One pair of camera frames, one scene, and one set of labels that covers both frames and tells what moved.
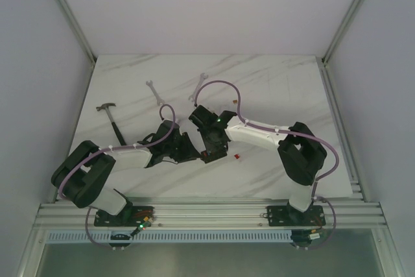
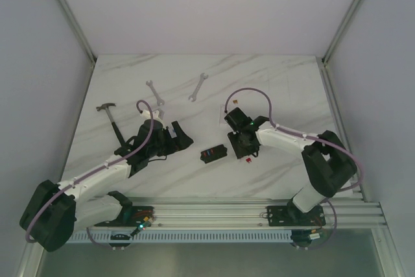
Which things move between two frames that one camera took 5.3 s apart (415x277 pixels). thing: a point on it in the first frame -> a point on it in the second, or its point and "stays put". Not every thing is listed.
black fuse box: [209, 156] stays put
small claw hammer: [104, 106] stays put
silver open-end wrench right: [203, 76] stays put
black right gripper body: [209, 143] -> [240, 148]
